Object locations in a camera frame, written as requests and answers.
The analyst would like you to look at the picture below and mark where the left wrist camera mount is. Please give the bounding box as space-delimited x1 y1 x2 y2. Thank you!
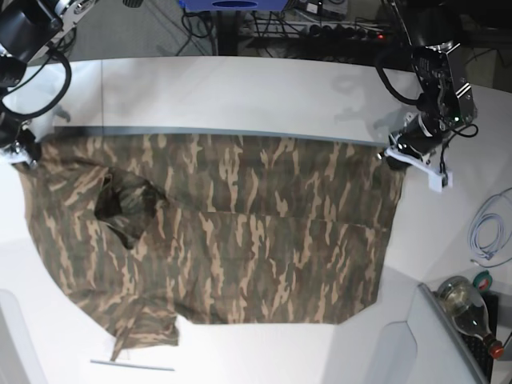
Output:
377 133 454 193

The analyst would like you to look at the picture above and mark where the black perforated tray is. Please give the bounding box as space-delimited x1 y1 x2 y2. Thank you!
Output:
460 292 499 382

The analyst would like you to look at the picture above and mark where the camouflage t-shirt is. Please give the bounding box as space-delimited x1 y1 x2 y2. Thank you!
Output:
16 134 405 356

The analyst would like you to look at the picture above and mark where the coiled white cable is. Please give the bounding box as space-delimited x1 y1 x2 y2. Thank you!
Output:
467 187 512 268

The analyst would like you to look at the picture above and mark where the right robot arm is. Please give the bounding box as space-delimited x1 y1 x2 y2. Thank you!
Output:
1 0 97 167

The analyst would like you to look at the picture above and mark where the black power strip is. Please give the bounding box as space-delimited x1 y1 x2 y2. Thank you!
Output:
306 23 392 42

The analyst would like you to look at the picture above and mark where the clear plastic bottle red cap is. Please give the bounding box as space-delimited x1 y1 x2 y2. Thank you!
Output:
436 276 504 359

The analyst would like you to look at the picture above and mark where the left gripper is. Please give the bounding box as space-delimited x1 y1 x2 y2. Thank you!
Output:
390 114 443 162

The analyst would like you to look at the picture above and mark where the green tape roll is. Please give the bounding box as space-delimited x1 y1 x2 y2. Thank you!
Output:
473 270 493 293

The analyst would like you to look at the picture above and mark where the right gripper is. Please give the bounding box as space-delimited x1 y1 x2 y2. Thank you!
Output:
1 129 42 166

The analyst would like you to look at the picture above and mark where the blue box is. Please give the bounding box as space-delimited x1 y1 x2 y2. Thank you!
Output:
179 0 288 11

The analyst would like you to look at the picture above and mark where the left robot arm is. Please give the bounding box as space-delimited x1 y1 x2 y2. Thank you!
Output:
374 1 478 170

